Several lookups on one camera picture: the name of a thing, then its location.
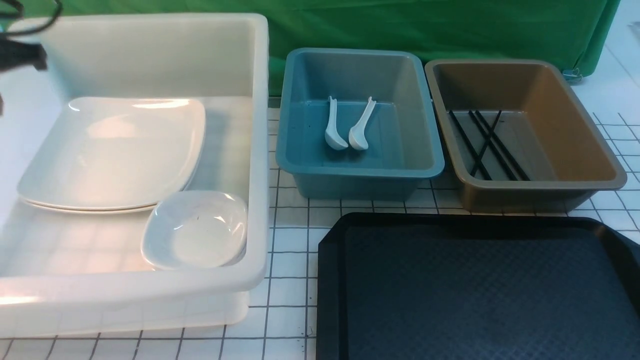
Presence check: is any green backdrop cloth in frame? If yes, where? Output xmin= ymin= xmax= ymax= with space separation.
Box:
xmin=0 ymin=0 xmax=621 ymax=97

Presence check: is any white soup spoon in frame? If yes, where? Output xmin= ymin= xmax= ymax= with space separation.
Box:
xmin=324 ymin=96 xmax=349 ymax=151

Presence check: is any large white rice plate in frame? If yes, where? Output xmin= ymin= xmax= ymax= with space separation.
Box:
xmin=17 ymin=96 xmax=206 ymax=211

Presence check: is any white spoon in teal bin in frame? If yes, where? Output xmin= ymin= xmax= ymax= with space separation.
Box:
xmin=349 ymin=96 xmax=377 ymax=151

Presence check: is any brown plastic bin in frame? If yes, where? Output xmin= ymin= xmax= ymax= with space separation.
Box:
xmin=424 ymin=59 xmax=627 ymax=214

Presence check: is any large white plastic bin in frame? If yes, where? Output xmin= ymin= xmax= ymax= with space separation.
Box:
xmin=1 ymin=13 xmax=269 ymax=338

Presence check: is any teal plastic bin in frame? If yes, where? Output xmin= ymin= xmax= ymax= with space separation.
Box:
xmin=275 ymin=47 xmax=445 ymax=202

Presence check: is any black serving tray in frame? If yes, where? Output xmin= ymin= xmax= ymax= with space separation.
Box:
xmin=315 ymin=212 xmax=640 ymax=360

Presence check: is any white bowl tray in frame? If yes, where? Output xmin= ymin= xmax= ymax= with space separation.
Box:
xmin=141 ymin=190 xmax=249 ymax=271

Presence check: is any metal clip on backdrop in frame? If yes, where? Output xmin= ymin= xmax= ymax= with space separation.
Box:
xmin=562 ymin=68 xmax=583 ymax=84

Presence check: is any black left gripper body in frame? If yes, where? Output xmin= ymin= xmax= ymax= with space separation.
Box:
xmin=0 ymin=39 xmax=48 ymax=72

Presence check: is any white square plate in bin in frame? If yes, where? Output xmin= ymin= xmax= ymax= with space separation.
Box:
xmin=17 ymin=145 xmax=202 ymax=213

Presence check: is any black chopstick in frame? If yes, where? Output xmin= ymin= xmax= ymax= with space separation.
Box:
xmin=448 ymin=110 xmax=492 ymax=180
xmin=469 ymin=110 xmax=502 ymax=176
xmin=467 ymin=111 xmax=519 ymax=183
xmin=475 ymin=110 xmax=531 ymax=183

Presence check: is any black cable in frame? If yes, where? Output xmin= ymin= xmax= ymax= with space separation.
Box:
xmin=0 ymin=0 xmax=63 ymax=37

